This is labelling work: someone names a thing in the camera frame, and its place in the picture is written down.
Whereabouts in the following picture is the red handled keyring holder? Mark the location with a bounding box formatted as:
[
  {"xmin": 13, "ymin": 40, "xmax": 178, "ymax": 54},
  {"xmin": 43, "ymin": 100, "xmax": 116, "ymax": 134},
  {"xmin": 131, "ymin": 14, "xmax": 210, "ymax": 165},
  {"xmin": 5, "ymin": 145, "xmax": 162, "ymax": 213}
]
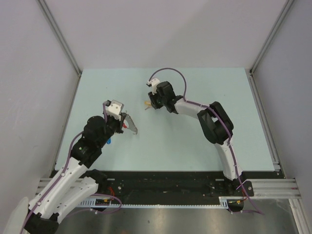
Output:
[{"xmin": 121, "ymin": 112, "xmax": 138, "ymax": 135}]

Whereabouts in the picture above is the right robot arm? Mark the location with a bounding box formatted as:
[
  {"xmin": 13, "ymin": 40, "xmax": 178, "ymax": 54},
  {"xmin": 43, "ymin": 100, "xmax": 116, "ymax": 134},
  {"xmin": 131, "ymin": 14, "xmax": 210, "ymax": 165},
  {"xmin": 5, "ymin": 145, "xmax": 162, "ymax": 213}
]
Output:
[{"xmin": 147, "ymin": 78, "xmax": 243, "ymax": 195}]

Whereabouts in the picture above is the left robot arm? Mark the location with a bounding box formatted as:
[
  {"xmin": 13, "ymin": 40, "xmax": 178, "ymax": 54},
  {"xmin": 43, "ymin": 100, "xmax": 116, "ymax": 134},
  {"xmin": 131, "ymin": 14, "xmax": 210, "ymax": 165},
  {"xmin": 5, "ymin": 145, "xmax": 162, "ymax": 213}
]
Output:
[{"xmin": 21, "ymin": 113, "xmax": 126, "ymax": 234}]

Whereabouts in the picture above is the key with yellow tag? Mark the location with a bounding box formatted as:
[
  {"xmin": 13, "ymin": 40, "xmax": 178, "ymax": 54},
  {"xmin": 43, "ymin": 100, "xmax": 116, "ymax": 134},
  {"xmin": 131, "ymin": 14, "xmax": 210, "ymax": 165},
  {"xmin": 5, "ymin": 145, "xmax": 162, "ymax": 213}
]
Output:
[{"xmin": 144, "ymin": 101, "xmax": 152, "ymax": 110}]

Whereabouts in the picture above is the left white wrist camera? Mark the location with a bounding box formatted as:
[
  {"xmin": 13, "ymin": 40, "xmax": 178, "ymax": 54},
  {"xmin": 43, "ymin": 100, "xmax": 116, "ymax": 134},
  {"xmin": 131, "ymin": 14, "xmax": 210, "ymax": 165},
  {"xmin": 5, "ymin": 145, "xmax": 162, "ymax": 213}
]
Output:
[{"xmin": 102, "ymin": 100, "xmax": 124, "ymax": 120}]

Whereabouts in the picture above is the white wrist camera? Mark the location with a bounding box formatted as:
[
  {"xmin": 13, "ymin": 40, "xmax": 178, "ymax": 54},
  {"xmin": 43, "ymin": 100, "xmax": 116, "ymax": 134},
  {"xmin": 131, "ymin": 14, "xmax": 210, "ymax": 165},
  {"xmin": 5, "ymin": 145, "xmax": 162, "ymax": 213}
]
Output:
[
  {"xmin": 102, "ymin": 100, "xmax": 124, "ymax": 120},
  {"xmin": 146, "ymin": 78, "xmax": 160, "ymax": 95}
]

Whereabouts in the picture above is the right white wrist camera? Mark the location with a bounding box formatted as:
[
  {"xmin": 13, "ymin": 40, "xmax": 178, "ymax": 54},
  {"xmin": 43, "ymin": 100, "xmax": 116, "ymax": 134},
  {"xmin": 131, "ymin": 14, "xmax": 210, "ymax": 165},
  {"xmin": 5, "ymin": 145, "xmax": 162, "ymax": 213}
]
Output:
[{"xmin": 146, "ymin": 78, "xmax": 160, "ymax": 95}]

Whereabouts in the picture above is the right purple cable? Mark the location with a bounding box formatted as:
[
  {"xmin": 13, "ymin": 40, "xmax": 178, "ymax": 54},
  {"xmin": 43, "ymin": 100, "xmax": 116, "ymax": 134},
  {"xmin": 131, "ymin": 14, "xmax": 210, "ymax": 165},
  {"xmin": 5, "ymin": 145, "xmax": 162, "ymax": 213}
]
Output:
[{"xmin": 147, "ymin": 67, "xmax": 265, "ymax": 215}]

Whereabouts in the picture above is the purple cable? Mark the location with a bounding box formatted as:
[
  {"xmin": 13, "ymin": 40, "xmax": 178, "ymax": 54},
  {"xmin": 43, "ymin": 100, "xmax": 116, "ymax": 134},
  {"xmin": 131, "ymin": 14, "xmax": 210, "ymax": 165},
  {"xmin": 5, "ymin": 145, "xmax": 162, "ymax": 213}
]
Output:
[
  {"xmin": 147, "ymin": 67, "xmax": 265, "ymax": 215},
  {"xmin": 19, "ymin": 102, "xmax": 122, "ymax": 234}
]

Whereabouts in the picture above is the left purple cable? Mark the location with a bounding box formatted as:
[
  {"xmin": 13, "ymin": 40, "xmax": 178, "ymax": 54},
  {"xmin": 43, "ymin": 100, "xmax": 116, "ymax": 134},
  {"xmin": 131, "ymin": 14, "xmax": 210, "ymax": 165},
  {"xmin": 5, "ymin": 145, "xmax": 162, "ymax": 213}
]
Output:
[{"xmin": 19, "ymin": 102, "xmax": 122, "ymax": 234}]

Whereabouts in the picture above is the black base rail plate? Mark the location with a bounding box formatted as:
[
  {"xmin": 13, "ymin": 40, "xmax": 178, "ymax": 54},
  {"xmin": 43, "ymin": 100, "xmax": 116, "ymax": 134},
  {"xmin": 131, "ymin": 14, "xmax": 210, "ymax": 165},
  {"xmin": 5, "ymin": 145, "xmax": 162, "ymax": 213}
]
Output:
[{"xmin": 50, "ymin": 170, "xmax": 254, "ymax": 198}]

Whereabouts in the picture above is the left aluminium frame post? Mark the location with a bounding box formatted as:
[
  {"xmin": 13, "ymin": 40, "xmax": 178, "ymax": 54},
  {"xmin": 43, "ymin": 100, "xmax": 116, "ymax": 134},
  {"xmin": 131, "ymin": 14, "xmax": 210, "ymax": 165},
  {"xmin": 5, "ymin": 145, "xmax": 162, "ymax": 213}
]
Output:
[{"xmin": 36, "ymin": 0, "xmax": 82, "ymax": 77}]

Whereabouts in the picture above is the aluminium frame post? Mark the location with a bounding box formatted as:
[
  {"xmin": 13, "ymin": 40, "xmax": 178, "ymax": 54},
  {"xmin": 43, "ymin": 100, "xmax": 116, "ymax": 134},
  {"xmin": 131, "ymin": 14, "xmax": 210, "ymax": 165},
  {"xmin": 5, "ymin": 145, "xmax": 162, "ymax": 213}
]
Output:
[
  {"xmin": 249, "ymin": 0, "xmax": 296, "ymax": 75},
  {"xmin": 36, "ymin": 0, "xmax": 82, "ymax": 77}
]

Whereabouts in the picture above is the white slotted cable duct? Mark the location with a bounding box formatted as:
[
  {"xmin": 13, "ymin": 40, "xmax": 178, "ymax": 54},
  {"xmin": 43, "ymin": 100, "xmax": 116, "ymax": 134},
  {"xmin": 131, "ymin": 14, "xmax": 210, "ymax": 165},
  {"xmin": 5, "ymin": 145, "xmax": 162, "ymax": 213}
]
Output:
[{"xmin": 77, "ymin": 197, "xmax": 237, "ymax": 209}]

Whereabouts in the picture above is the right aluminium frame post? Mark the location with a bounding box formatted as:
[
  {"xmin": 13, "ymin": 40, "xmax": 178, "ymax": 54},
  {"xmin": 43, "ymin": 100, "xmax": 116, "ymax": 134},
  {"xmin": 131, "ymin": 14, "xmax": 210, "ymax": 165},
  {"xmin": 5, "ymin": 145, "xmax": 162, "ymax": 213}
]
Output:
[{"xmin": 249, "ymin": 0, "xmax": 296, "ymax": 75}]

